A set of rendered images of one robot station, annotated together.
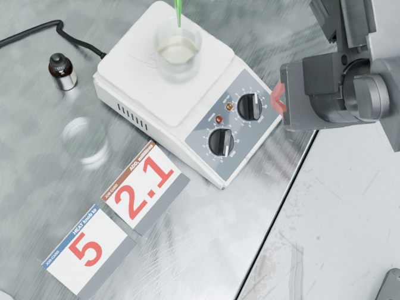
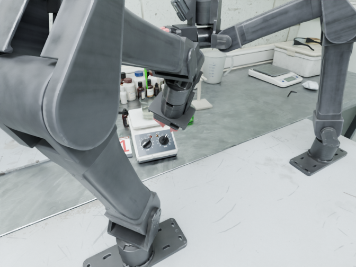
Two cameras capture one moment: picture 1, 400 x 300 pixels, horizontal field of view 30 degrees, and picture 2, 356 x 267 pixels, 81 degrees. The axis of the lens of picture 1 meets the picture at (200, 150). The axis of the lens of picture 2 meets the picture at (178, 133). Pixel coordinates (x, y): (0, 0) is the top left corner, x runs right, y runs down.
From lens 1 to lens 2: 60 cm
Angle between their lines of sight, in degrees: 42
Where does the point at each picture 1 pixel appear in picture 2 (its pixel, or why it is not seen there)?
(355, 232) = (170, 199)
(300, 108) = (156, 104)
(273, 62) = (186, 143)
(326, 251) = not seen: hidden behind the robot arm
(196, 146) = (137, 139)
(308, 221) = (157, 186)
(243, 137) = (154, 147)
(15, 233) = not seen: hidden behind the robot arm
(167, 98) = (139, 121)
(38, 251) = not seen: hidden behind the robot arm
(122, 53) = (139, 110)
